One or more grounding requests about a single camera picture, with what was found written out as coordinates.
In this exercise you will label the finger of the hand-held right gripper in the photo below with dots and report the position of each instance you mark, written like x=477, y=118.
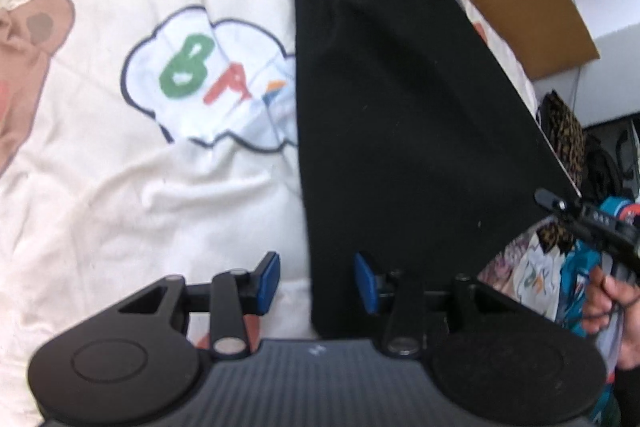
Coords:
x=550, y=201

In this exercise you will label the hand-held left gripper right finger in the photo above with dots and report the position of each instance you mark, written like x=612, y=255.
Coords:
x=365, y=284

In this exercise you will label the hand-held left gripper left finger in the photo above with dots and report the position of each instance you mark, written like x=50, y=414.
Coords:
x=270, y=282

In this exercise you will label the black garment with patterned lining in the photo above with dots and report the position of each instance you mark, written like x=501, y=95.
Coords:
x=400, y=107

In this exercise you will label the pile of black clothes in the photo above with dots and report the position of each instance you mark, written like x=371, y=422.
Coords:
x=602, y=167

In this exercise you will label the pile of patterned clothes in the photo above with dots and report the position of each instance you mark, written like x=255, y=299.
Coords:
x=575, y=292

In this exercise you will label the person's right hand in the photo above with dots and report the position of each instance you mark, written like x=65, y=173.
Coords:
x=612, y=302

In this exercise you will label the leopard print cloth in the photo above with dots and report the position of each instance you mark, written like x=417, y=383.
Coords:
x=562, y=137

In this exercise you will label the white floral cloth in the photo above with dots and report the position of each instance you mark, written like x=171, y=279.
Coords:
x=525, y=267

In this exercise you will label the cream printed bedsheet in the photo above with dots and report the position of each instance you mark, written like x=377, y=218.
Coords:
x=150, y=182

